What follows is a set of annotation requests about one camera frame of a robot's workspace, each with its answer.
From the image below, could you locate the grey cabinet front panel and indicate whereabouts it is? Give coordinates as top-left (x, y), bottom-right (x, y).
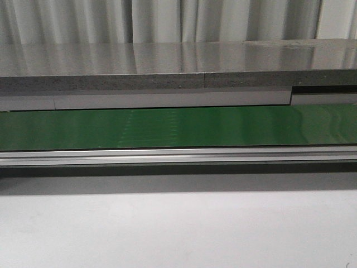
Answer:
top-left (1, 85), bottom-right (356, 111)

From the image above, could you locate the green conveyor belt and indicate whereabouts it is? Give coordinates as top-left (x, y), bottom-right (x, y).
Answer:
top-left (1, 104), bottom-right (356, 151)

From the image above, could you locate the dark granite counter slab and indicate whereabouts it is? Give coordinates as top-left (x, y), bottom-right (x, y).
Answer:
top-left (1, 39), bottom-right (356, 94)

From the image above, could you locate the white pleated curtain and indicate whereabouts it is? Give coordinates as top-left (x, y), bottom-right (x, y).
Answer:
top-left (1, 1), bottom-right (356, 44)

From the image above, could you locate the aluminium conveyor side rail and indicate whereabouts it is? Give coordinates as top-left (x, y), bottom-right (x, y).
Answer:
top-left (1, 145), bottom-right (356, 166)

